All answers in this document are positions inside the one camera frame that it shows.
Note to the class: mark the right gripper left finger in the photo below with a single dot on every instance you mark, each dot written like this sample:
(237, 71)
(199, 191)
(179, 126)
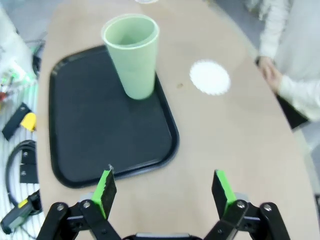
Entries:
(105, 197)

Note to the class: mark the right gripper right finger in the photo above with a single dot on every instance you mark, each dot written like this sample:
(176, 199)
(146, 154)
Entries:
(222, 197)

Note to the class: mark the white scalloped paper coaster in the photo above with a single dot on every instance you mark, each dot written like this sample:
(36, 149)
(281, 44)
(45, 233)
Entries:
(209, 77)

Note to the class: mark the person's left forearm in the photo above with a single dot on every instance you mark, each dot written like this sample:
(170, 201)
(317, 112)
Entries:
(302, 97)

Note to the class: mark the person's right forearm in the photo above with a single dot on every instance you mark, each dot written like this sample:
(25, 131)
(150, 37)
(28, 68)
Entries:
(273, 30)

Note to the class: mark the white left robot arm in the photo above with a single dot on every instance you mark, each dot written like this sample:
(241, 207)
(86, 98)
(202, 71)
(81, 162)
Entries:
(10, 42)

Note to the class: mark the person's left hand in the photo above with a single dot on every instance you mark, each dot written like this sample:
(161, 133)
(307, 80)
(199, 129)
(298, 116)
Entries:
(273, 81)

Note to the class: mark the person's right hand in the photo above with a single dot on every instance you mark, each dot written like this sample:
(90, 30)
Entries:
(266, 63)

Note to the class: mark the black plastic serving tray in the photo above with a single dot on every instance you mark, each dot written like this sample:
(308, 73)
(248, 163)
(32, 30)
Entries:
(100, 130)

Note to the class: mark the black yellow handheld device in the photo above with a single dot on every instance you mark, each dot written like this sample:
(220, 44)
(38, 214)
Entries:
(20, 212)

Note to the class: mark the yellow plastic piece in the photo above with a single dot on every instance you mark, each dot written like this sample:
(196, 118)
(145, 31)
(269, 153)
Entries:
(29, 122)

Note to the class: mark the tall mint green cup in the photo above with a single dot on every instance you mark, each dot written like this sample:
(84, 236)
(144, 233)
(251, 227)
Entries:
(135, 70)

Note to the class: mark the person in grey sweatshirt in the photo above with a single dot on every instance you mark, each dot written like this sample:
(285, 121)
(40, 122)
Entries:
(305, 37)

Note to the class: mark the black metal bracket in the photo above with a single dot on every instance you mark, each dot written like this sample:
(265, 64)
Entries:
(28, 167)

